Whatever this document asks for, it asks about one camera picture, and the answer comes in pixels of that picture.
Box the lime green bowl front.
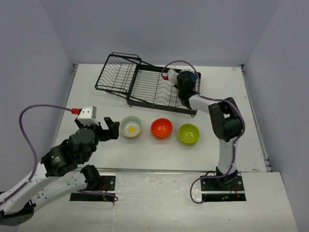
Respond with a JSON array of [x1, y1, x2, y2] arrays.
[[178, 123, 200, 138]]

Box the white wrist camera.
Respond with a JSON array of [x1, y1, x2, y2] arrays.
[[167, 69, 178, 84], [77, 106, 99, 126]]

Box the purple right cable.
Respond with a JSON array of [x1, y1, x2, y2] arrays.
[[161, 60, 246, 204]]

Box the orange bowl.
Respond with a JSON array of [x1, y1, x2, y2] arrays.
[[153, 133, 171, 140], [151, 118, 173, 134]]

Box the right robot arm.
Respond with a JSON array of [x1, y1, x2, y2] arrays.
[[175, 71, 245, 190]]

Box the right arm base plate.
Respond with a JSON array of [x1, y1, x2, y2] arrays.
[[200, 174, 247, 203]]

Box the white floral bowl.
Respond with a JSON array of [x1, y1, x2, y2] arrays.
[[122, 133, 141, 139]]

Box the orange bowl front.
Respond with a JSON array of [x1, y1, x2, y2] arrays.
[[153, 133, 171, 140]]

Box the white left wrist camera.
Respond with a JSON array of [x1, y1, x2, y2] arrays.
[[77, 106, 99, 126]]

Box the purple cable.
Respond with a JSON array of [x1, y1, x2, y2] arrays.
[[161, 60, 246, 204], [0, 104, 82, 206]]

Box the yellow checkered white bowl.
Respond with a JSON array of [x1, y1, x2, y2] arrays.
[[120, 116, 143, 135]]

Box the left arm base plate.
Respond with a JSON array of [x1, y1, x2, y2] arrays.
[[70, 175, 116, 203]]

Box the blue patterned bowl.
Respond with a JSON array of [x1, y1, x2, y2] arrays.
[[180, 69, 197, 82]]

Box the black wire dish rack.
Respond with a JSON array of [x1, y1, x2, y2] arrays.
[[95, 52, 197, 117]]

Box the lime green bowl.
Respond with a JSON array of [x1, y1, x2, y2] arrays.
[[178, 123, 200, 138], [178, 137, 199, 146]]

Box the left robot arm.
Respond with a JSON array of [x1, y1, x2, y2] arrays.
[[0, 117, 120, 227]]

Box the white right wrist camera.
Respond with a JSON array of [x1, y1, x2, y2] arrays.
[[167, 69, 178, 84]]

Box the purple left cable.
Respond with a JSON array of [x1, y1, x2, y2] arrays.
[[0, 104, 82, 206]]

